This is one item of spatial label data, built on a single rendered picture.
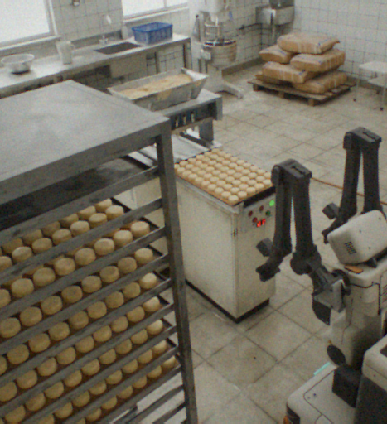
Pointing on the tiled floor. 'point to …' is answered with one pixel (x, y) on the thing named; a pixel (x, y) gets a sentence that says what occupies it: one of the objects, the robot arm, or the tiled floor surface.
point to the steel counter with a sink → (41, 68)
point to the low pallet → (300, 91)
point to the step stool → (381, 77)
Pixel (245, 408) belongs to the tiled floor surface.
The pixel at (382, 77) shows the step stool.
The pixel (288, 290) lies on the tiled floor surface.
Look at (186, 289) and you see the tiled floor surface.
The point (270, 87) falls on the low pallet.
